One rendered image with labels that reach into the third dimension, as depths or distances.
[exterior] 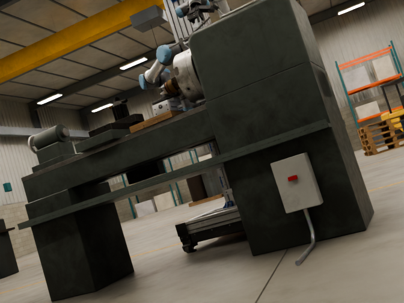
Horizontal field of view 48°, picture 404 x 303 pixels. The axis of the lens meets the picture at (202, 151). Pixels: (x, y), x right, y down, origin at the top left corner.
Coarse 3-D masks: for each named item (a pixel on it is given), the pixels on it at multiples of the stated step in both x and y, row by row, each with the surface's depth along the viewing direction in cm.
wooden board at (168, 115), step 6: (162, 114) 265; (168, 114) 263; (174, 114) 266; (150, 120) 269; (156, 120) 267; (162, 120) 265; (132, 126) 274; (138, 126) 272; (144, 126) 271; (132, 132) 274
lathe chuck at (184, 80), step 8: (176, 56) 269; (184, 56) 263; (176, 64) 264; (184, 64) 261; (184, 72) 260; (184, 80) 261; (184, 88) 263; (192, 88) 262; (192, 96) 266; (200, 96) 267
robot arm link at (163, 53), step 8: (160, 48) 308; (168, 48) 306; (176, 48) 309; (160, 56) 310; (168, 56) 307; (160, 64) 319; (168, 64) 316; (152, 72) 331; (160, 72) 328; (144, 80) 340; (152, 80) 339; (144, 88) 344
